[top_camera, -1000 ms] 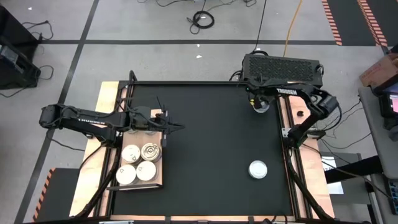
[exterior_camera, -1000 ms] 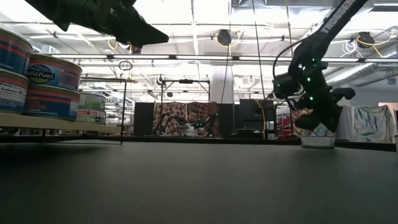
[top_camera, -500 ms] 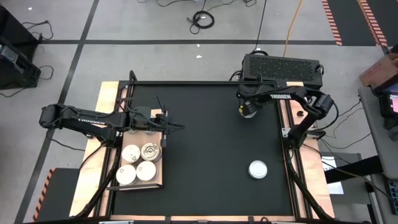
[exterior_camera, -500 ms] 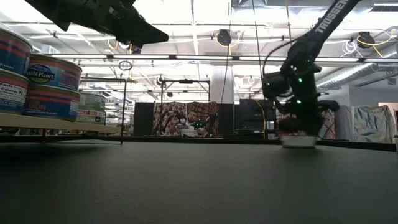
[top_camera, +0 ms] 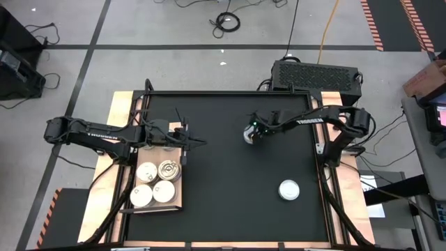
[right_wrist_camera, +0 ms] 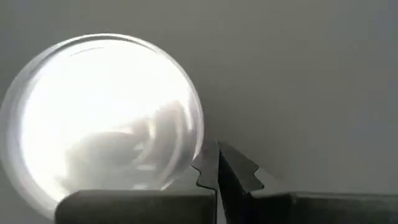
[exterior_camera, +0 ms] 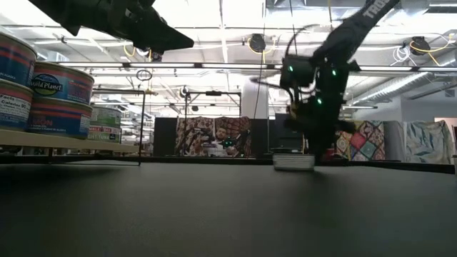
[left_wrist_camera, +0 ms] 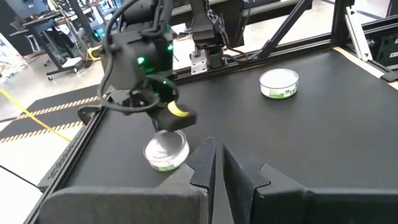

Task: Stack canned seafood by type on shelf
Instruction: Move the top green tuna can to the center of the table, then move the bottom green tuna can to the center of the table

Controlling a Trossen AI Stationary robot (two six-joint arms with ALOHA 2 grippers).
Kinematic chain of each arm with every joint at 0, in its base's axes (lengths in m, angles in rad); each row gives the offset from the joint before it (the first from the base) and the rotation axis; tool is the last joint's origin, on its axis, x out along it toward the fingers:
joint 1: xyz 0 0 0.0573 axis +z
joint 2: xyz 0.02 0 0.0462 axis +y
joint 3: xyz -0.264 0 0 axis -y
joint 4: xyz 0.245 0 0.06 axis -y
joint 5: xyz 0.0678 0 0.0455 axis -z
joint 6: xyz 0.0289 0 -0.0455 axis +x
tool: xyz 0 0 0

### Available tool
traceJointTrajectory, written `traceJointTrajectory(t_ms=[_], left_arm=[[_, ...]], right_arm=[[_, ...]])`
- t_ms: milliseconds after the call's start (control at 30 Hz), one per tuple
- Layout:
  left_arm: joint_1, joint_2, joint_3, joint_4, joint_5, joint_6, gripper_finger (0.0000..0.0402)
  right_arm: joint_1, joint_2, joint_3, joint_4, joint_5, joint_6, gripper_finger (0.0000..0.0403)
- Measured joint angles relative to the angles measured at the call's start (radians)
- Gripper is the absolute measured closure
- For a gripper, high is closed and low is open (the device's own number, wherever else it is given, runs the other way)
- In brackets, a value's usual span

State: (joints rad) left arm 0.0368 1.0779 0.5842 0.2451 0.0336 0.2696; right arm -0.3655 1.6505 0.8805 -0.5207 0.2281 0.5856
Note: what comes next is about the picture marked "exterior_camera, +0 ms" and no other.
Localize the white pillar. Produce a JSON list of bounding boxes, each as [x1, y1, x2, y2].
[[241, 75, 269, 121]]

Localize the red patterned cloth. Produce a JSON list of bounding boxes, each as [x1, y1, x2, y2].
[[176, 116, 216, 157], [215, 116, 251, 158]]

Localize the silver ventilation duct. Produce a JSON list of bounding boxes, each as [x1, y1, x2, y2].
[[35, 48, 69, 65]]

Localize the black panel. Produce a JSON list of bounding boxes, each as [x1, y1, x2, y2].
[[152, 116, 179, 158], [249, 119, 271, 158]]

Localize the light wooden shelf board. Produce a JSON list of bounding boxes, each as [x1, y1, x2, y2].
[[0, 128, 141, 153]]

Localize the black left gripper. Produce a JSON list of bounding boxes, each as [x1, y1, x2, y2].
[[106, 0, 196, 51]]

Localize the teal white patterned cloth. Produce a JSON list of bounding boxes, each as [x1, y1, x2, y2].
[[405, 119, 455, 165]]

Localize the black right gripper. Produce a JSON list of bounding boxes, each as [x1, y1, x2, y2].
[[285, 59, 358, 162]]

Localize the person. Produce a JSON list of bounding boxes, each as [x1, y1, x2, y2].
[[210, 126, 236, 158]]

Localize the long ceiling light bar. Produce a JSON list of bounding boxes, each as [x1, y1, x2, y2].
[[56, 60, 457, 72]]

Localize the colourful patchwork quilt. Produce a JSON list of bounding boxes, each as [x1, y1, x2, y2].
[[335, 119, 386, 161]]

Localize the black hanging cable loop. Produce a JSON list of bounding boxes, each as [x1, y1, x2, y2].
[[135, 69, 154, 82]]

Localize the black computer case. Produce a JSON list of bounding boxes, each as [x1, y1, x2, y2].
[[273, 113, 308, 151]]

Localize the grey cloth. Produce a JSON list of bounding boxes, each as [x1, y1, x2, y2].
[[383, 119, 408, 162]]

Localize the black metal frame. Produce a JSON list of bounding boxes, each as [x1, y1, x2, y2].
[[184, 91, 243, 118], [91, 88, 147, 167]]

